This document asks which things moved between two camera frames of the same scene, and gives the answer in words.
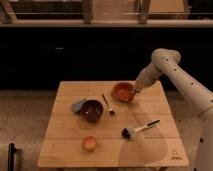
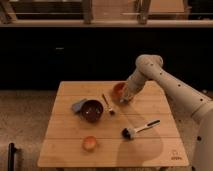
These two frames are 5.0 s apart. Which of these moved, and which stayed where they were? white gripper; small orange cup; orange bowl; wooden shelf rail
Moved: white gripper
Stayed: wooden shelf rail; small orange cup; orange bowl
